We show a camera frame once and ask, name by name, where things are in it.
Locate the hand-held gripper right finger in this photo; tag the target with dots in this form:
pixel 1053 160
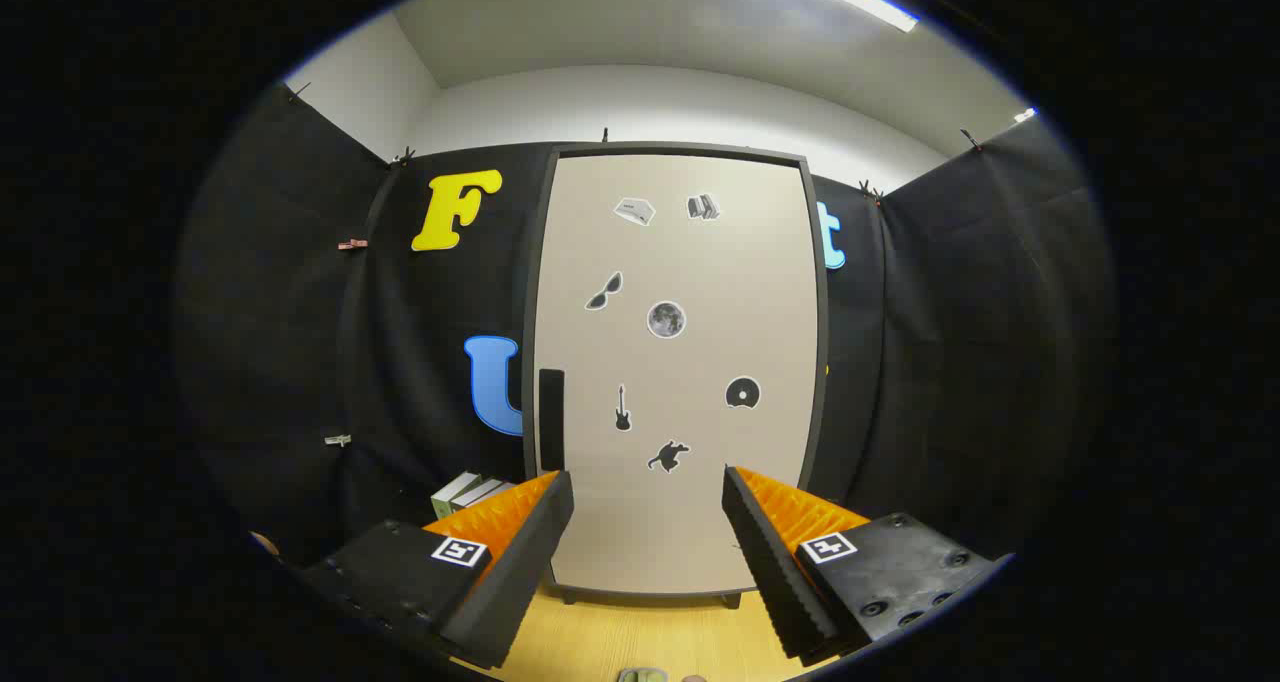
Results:
pixel 770 572

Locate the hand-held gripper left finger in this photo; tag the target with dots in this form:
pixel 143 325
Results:
pixel 525 572

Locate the pale green slipper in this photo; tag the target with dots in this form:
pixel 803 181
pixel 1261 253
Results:
pixel 642 675

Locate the black backdrop cloth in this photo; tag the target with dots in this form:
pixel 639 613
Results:
pixel 300 362

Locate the grey cabinet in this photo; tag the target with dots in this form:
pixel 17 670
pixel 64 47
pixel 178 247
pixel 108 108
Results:
pixel 680 148

